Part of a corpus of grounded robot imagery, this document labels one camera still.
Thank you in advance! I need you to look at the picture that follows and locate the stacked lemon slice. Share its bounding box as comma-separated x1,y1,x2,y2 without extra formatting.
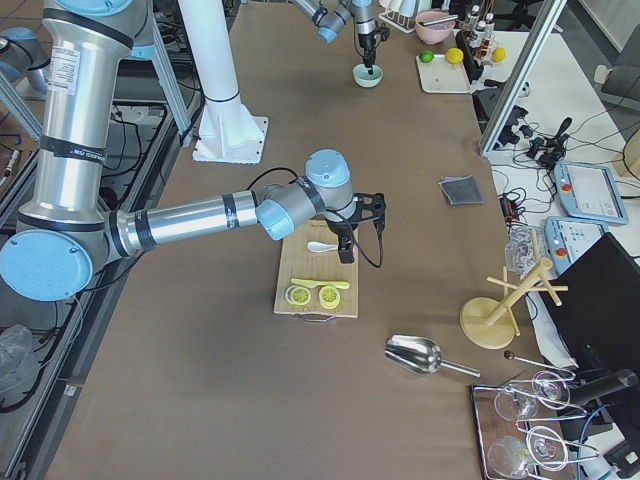
318,285,341,310

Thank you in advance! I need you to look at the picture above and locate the mirror tray with glasses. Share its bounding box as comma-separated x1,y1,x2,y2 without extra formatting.
471,370,599,479

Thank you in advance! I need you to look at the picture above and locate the bamboo cutting board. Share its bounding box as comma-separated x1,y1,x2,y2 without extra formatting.
273,220,359,318

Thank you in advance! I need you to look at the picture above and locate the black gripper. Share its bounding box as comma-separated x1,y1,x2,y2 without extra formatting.
356,30,377,75
325,212,356,264

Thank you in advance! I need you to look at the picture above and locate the pink ribbed bowl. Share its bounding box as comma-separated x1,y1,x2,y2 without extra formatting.
415,11,455,44

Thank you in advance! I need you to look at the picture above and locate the cream rabbit tray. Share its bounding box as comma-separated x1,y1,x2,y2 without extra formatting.
415,54,471,94

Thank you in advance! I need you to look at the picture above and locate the steel scoop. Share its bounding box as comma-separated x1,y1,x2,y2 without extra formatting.
385,334,481,378

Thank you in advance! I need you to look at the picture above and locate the lower teach pendant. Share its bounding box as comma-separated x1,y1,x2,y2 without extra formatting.
544,216,609,274

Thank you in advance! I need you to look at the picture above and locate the lemon slice near handle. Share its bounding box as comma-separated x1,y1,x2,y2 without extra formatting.
284,285,311,306

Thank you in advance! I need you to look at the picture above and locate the green lime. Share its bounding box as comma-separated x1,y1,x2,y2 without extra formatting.
419,50,434,63

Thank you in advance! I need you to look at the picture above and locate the grey folded cloth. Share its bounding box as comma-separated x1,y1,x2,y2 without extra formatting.
439,176,484,206

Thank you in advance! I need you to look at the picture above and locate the wooden mug tree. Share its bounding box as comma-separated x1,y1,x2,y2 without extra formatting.
460,227,568,349

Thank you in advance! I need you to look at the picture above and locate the teach pendant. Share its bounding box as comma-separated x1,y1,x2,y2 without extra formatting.
544,216,609,274
553,160,629,225

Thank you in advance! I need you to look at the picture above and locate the yellow lemon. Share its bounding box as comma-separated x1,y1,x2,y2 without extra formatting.
445,48,464,65

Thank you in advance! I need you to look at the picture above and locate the aluminium frame post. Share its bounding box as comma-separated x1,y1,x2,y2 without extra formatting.
478,0,567,156

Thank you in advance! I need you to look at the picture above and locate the white ceramic spoon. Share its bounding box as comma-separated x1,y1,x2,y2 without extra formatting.
307,241,338,253

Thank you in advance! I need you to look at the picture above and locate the yellow ball on rack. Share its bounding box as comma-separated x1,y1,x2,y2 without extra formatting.
492,47,506,63

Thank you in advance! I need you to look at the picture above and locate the upper teach pendant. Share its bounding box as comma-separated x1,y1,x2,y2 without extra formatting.
553,160,629,225

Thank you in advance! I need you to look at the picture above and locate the white camera pillar base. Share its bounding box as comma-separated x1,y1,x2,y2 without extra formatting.
179,0,268,165

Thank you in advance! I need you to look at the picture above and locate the black monitor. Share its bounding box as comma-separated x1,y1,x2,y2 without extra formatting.
545,233,639,372

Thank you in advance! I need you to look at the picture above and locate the yellow plastic knife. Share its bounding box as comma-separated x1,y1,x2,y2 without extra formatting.
290,278,350,290

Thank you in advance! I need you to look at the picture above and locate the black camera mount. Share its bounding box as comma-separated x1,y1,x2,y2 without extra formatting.
375,24,390,45
349,192,386,225

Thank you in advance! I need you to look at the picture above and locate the mint green bowl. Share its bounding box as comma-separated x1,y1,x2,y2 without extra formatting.
352,64,384,88

